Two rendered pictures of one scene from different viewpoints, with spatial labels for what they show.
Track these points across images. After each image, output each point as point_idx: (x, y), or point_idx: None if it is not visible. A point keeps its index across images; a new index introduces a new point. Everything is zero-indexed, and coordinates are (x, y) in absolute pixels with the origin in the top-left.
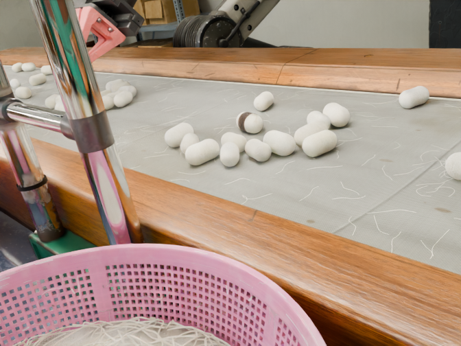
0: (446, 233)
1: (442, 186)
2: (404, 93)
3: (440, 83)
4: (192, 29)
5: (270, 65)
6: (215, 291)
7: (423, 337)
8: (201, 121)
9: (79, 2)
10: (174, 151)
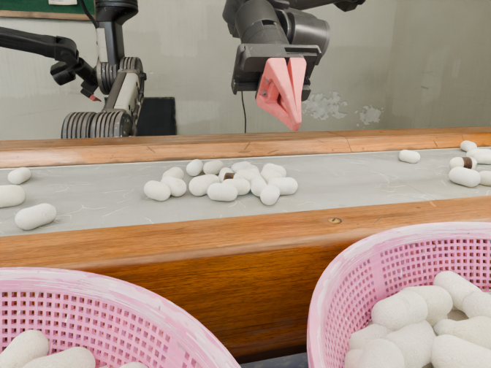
0: None
1: None
2: (473, 143)
3: (455, 141)
4: (103, 123)
5: (335, 139)
6: None
7: None
8: (407, 174)
9: (271, 51)
10: (481, 188)
